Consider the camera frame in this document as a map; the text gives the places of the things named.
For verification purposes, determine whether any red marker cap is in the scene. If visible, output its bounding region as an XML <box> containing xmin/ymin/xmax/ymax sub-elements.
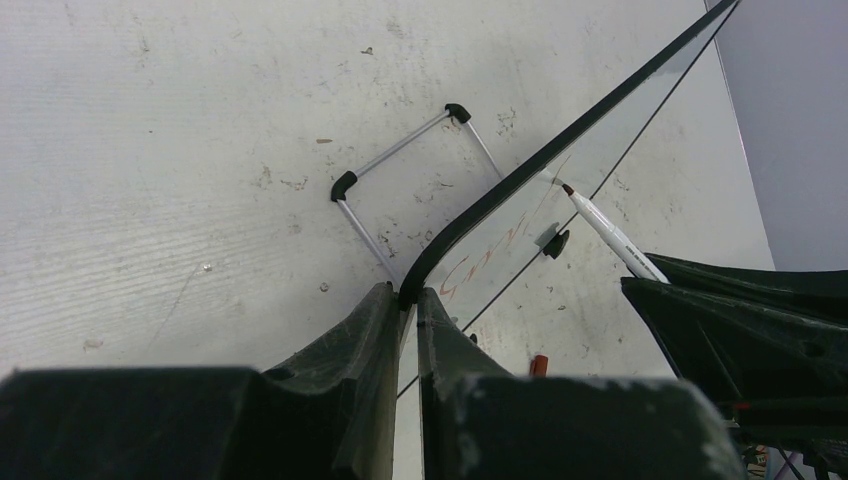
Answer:
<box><xmin>529</xmin><ymin>354</ymin><xmax>549</xmax><ymax>377</ymax></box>

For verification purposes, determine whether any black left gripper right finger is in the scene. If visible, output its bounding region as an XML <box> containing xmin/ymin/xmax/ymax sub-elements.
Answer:
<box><xmin>417</xmin><ymin>288</ymin><xmax>746</xmax><ymax>479</ymax></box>

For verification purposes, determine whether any black framed whiteboard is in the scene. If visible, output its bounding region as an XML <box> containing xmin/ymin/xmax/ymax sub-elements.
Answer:
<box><xmin>401</xmin><ymin>1</ymin><xmax>736</xmax><ymax>367</ymax></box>

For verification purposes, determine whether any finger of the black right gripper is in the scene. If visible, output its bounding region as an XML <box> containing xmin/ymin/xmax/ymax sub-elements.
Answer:
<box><xmin>647</xmin><ymin>253</ymin><xmax>847</xmax><ymax>325</ymax></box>
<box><xmin>621</xmin><ymin>278</ymin><xmax>847</xmax><ymax>403</ymax></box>

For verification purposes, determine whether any white marker pen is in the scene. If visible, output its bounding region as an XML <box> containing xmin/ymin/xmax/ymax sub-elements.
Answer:
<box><xmin>562</xmin><ymin>183</ymin><xmax>670</xmax><ymax>284</ymax></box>

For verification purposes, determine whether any metal wire whiteboard stand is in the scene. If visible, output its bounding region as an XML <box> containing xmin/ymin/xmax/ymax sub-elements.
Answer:
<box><xmin>329</xmin><ymin>103</ymin><xmax>507</xmax><ymax>288</ymax></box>

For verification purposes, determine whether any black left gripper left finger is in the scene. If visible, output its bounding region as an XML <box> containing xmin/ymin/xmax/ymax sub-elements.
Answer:
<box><xmin>1</xmin><ymin>283</ymin><xmax>402</xmax><ymax>479</ymax></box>

